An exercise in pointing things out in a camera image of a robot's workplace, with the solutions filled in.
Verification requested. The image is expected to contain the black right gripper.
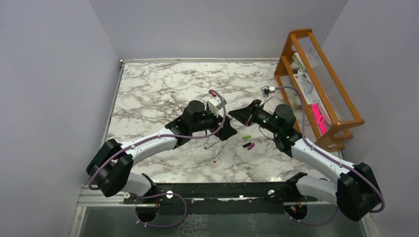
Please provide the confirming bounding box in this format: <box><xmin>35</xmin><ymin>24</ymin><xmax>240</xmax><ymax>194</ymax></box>
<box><xmin>229</xmin><ymin>99</ymin><xmax>281</xmax><ymax>135</ymax></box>

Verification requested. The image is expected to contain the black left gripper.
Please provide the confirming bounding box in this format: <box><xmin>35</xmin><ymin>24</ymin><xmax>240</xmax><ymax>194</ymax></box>
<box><xmin>191</xmin><ymin>106</ymin><xmax>237</xmax><ymax>141</ymax></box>

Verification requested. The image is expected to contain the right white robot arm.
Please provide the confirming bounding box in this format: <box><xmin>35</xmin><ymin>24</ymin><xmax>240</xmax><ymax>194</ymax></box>
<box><xmin>229</xmin><ymin>100</ymin><xmax>385</xmax><ymax>221</ymax></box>

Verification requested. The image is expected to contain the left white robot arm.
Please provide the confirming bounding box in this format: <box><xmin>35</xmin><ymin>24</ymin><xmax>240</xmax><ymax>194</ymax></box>
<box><xmin>86</xmin><ymin>97</ymin><xmax>237</xmax><ymax>203</ymax></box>

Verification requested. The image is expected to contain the white marker pen red end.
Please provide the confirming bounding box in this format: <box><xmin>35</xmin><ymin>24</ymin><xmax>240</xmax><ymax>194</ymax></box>
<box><xmin>213</xmin><ymin>141</ymin><xmax>227</xmax><ymax>163</ymax></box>

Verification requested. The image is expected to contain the grey marker pen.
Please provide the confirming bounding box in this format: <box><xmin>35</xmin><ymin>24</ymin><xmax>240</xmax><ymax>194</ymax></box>
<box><xmin>204</xmin><ymin>140</ymin><xmax>219</xmax><ymax>150</ymax></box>

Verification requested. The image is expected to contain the white packaged item in rack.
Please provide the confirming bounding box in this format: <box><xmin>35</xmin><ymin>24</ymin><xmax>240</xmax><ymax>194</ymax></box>
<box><xmin>290</xmin><ymin>52</ymin><xmax>321</xmax><ymax>105</ymax></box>

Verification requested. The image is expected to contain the orange wooden rack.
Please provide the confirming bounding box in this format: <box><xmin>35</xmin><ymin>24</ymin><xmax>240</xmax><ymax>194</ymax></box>
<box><xmin>274</xmin><ymin>28</ymin><xmax>365</xmax><ymax>152</ymax></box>

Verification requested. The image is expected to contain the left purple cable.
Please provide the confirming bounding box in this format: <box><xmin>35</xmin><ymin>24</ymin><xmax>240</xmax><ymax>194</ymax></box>
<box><xmin>88</xmin><ymin>89</ymin><xmax>227</xmax><ymax>229</ymax></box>

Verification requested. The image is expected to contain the purple cable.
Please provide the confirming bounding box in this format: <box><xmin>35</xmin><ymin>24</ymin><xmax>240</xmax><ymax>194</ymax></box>
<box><xmin>274</xmin><ymin>86</ymin><xmax>385</xmax><ymax>227</ymax></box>
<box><xmin>88</xmin><ymin>89</ymin><xmax>227</xmax><ymax>229</ymax></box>

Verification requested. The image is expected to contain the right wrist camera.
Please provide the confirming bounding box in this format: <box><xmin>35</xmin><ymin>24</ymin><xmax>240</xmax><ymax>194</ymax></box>
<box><xmin>260</xmin><ymin>86</ymin><xmax>276</xmax><ymax>99</ymax></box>

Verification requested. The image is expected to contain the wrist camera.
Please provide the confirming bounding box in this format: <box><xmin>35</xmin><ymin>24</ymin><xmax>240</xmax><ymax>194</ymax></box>
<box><xmin>260</xmin><ymin>86</ymin><xmax>276</xmax><ymax>99</ymax></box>
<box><xmin>207</xmin><ymin>96</ymin><xmax>222</xmax><ymax>117</ymax></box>

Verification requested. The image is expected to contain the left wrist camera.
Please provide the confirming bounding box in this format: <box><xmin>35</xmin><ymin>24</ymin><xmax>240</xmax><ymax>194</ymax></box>
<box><xmin>207</xmin><ymin>96</ymin><xmax>222</xmax><ymax>117</ymax></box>

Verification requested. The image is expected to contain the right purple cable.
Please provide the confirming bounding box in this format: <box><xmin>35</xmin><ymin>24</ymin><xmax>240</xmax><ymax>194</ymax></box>
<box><xmin>274</xmin><ymin>86</ymin><xmax>385</xmax><ymax>227</ymax></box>

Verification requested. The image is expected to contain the black mounting rail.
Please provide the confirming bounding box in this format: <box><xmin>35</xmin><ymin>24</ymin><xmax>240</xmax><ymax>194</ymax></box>
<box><xmin>124</xmin><ymin>181</ymin><xmax>317</xmax><ymax>215</ymax></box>

